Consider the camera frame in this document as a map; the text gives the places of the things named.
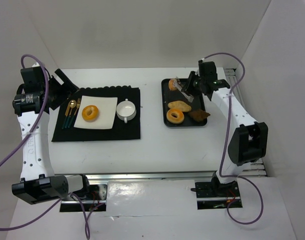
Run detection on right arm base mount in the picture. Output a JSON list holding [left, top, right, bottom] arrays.
[[190, 181, 243, 210]]

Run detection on aluminium table edge rail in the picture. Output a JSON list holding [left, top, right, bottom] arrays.
[[86, 171, 214, 181]]

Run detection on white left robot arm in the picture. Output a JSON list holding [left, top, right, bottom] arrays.
[[11, 63, 90, 205]]

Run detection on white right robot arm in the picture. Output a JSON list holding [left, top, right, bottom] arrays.
[[181, 60, 268, 185]]

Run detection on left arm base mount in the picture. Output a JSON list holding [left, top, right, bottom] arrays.
[[59, 182, 108, 213]]

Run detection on black baking tray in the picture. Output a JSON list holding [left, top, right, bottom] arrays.
[[161, 78, 208, 128]]

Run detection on steel serving tongs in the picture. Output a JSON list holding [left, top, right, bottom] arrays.
[[171, 78, 194, 103]]

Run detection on brown chocolate croissant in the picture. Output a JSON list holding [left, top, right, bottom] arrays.
[[188, 109, 211, 122]]

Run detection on white two-handled soup bowl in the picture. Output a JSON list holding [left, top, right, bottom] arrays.
[[116, 98, 137, 124]]

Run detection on small round bun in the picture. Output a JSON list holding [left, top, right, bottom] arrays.
[[168, 78, 177, 91]]

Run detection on gold spoon teal handle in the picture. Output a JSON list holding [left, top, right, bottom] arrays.
[[64, 99, 77, 129]]

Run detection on dark orange ring doughnut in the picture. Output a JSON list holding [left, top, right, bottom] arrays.
[[81, 105, 100, 122]]

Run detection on white square plate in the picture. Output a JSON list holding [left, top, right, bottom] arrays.
[[73, 95, 118, 130]]

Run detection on aluminium side rail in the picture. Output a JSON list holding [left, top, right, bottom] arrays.
[[223, 68, 268, 178]]

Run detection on oblong tan bread roll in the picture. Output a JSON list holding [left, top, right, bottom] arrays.
[[167, 100, 192, 113]]

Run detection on pale orange ring doughnut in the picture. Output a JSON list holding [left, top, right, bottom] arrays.
[[166, 108, 185, 124]]

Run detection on gold fork teal handle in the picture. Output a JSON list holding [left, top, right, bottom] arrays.
[[66, 98, 81, 128]]

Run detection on gold knife teal handle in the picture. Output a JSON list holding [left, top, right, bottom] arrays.
[[61, 103, 71, 129]]

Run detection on black cloth placemat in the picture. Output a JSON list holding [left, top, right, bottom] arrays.
[[51, 85, 141, 143]]

